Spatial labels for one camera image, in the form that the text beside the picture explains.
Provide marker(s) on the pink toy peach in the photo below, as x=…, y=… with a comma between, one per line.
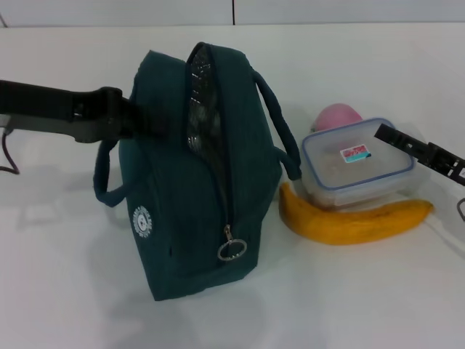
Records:
x=338, y=116

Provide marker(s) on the dark teal insulated lunch bag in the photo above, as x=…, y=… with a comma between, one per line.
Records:
x=174, y=189

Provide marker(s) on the yellow banana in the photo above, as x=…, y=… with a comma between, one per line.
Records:
x=345, y=229

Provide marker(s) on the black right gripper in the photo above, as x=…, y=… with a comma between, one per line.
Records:
x=448, y=163

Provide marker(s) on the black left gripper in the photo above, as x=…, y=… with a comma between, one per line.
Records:
x=43, y=109

